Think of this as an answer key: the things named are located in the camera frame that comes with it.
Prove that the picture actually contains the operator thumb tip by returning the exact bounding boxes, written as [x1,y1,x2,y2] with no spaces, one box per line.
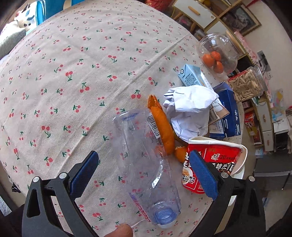
[104,223,133,237]

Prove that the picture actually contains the light blue milk carton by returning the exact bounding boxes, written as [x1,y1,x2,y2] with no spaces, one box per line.
[177,63,230,126]

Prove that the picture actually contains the white cow plush toy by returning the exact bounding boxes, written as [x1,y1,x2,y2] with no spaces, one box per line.
[14,1,37,32]

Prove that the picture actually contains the cherry print tablecloth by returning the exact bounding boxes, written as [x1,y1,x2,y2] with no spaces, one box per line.
[1,1,211,236]

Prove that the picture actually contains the tangerine in jar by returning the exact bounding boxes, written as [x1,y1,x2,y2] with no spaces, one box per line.
[211,51,222,62]
[213,61,224,74]
[202,54,215,68]

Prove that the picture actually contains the wooden shelf cabinet with drawers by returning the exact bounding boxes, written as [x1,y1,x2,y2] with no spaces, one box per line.
[172,1,243,40]

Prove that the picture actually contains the long orange peel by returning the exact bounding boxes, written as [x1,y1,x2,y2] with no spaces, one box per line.
[147,95,175,155]

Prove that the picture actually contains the framed cat picture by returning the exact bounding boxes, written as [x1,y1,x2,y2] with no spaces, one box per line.
[221,4,261,36]

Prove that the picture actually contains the plastic jar of seeds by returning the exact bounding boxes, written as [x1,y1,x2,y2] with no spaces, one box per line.
[227,66,268,102]

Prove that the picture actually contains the clear crushed plastic bottle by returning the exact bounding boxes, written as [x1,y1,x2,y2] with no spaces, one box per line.
[111,109,181,229]

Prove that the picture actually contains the small orange peel piece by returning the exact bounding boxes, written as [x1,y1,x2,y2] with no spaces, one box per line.
[174,146,187,163]

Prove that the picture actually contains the white paper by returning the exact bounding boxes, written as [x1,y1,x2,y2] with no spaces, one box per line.
[163,85,219,142]

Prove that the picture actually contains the glass teapot jar bamboo lid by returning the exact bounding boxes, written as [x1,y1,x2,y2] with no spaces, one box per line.
[197,33,238,76]

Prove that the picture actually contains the blue plastic stool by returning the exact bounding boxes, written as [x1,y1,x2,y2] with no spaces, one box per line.
[35,0,65,26]

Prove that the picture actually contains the dark blue cardboard box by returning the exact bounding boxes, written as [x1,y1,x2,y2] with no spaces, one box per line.
[209,82,241,140]

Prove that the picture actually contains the red instant noodle cup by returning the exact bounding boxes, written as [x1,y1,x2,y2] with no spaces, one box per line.
[181,136,248,194]

